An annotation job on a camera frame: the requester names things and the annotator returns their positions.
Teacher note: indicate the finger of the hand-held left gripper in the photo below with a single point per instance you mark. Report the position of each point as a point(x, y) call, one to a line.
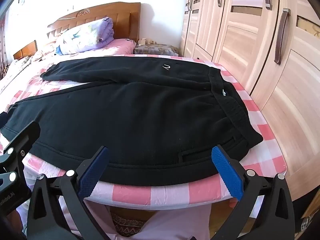
point(22, 137)
point(3, 118)

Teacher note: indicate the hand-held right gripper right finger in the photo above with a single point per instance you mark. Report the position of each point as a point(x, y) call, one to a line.
point(228, 173)

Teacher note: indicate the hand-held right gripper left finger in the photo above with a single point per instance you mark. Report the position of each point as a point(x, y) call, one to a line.
point(91, 173)

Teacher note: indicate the black pants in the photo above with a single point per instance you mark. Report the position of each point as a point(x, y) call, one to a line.
point(137, 117)

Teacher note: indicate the pink checked bed sheet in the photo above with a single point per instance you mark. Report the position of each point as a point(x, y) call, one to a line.
point(262, 155)

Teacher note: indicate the beige floral blanket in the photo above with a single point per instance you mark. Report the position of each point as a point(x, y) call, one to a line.
point(15, 67)

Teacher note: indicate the patterned floor rug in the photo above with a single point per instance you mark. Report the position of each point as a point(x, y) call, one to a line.
point(127, 223)

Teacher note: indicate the purple floral pillow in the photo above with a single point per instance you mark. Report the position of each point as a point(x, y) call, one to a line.
point(85, 35)

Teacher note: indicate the light wooden wardrobe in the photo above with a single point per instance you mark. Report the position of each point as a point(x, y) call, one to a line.
point(250, 42)

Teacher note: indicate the bedside table with floral cloth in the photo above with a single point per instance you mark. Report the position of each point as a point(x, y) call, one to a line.
point(155, 48)

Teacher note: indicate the wooden headboard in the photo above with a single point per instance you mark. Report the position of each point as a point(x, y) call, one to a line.
point(125, 17)

